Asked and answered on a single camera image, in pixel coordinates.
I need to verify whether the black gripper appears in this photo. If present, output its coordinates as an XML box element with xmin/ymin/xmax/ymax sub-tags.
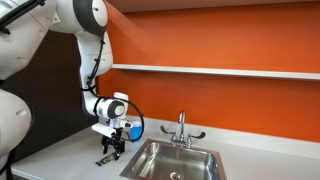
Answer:
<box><xmin>101</xmin><ymin>131</ymin><xmax>126</xmax><ymax>160</ymax></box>

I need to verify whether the blue plastic cup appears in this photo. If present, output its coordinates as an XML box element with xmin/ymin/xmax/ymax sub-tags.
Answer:
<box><xmin>129</xmin><ymin>121</ymin><xmax>144</xmax><ymax>143</ymax></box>

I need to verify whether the stainless steel sink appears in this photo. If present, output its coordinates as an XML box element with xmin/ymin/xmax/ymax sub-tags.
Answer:
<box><xmin>119</xmin><ymin>138</ymin><xmax>228</xmax><ymax>180</ymax></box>

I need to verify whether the dark wood cabinet panel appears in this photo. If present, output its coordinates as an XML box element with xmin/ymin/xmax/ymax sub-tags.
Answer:
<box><xmin>0</xmin><ymin>31</ymin><xmax>100</xmax><ymax>164</ymax></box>

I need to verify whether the white counter backsplash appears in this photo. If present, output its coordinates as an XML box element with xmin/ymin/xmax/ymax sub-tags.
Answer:
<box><xmin>124</xmin><ymin>116</ymin><xmax>320</xmax><ymax>160</ymax></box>

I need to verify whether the overhead cabinet underside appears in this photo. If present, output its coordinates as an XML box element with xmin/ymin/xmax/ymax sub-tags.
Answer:
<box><xmin>106</xmin><ymin>0</ymin><xmax>320</xmax><ymax>14</ymax></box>

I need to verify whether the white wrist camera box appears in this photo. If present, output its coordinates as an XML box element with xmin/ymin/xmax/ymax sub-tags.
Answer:
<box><xmin>91</xmin><ymin>119</ymin><xmax>133</xmax><ymax>138</ymax></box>

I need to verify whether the chrome faucet with handles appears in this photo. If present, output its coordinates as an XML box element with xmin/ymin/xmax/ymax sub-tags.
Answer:
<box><xmin>160</xmin><ymin>111</ymin><xmax>207</xmax><ymax>149</ymax></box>

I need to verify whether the white wall shelf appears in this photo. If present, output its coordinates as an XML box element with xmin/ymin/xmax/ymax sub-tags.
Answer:
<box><xmin>111</xmin><ymin>63</ymin><xmax>320</xmax><ymax>82</ymax></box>

